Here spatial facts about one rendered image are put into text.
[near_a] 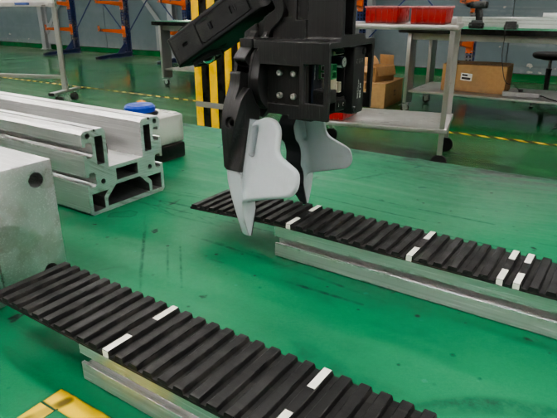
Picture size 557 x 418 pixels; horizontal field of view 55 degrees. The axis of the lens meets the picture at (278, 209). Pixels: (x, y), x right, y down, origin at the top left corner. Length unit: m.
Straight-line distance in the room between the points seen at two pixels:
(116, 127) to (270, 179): 0.26
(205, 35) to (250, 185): 0.12
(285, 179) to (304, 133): 0.09
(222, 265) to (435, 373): 0.19
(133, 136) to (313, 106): 0.27
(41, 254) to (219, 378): 0.21
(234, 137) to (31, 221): 0.15
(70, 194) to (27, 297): 0.24
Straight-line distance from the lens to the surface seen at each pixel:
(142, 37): 11.54
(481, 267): 0.38
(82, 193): 0.56
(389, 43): 8.50
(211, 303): 0.38
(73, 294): 0.34
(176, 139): 0.74
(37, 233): 0.42
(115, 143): 0.62
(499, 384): 0.33
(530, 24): 5.30
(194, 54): 0.45
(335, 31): 0.38
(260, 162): 0.40
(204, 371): 0.27
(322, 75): 0.38
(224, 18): 0.43
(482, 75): 5.26
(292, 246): 0.44
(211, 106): 3.90
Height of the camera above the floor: 0.98
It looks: 21 degrees down
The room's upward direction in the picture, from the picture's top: straight up
